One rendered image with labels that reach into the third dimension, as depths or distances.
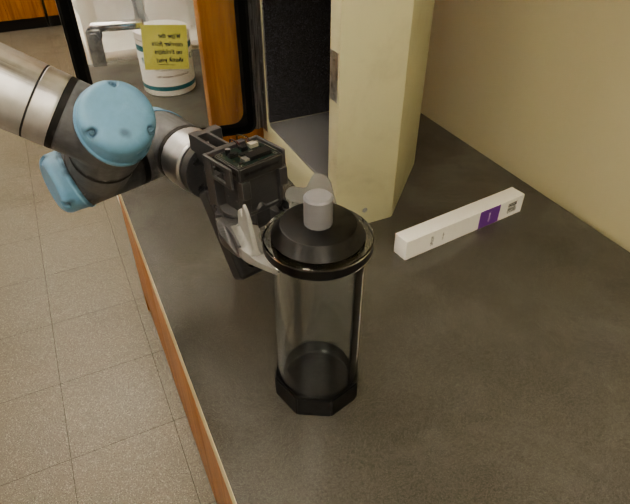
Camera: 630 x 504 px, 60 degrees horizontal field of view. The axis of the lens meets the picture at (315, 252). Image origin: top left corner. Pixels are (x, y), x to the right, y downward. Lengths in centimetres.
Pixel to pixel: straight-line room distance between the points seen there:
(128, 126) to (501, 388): 51
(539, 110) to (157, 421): 140
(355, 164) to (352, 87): 13
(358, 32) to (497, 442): 53
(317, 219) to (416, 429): 28
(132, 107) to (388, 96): 41
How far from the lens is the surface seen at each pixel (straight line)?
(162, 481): 175
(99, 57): 104
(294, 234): 51
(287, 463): 63
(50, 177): 70
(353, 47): 79
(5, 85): 59
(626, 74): 99
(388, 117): 86
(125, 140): 56
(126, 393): 196
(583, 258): 96
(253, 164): 57
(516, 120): 116
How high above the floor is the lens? 148
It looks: 38 degrees down
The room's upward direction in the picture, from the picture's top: straight up
